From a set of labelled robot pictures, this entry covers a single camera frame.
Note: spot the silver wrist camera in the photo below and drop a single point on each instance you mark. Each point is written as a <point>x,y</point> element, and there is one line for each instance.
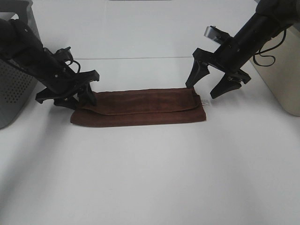
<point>216,35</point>
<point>64,54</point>

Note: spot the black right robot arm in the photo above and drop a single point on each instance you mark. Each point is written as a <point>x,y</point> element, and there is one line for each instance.
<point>270,18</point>

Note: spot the grey perforated laundry basket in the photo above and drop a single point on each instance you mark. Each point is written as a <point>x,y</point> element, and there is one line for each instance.
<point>15,86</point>

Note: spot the brown towel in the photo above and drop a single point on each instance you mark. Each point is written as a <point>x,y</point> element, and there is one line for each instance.
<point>140,107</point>

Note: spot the beige storage bin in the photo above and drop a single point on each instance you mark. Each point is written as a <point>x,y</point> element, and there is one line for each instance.
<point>283,77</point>

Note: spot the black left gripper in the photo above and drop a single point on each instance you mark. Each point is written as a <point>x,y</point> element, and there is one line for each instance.
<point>63,80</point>

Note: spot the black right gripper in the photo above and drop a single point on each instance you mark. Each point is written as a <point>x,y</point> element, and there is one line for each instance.
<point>229,58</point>

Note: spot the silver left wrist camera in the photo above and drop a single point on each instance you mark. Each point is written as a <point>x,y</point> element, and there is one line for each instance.
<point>64,54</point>

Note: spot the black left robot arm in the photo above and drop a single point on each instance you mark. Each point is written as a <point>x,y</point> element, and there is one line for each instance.
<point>20,48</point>

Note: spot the white towel label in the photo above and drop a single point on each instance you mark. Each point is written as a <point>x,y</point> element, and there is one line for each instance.
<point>205,103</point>

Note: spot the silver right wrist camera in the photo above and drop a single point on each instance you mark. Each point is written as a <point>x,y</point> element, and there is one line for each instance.
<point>216,35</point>

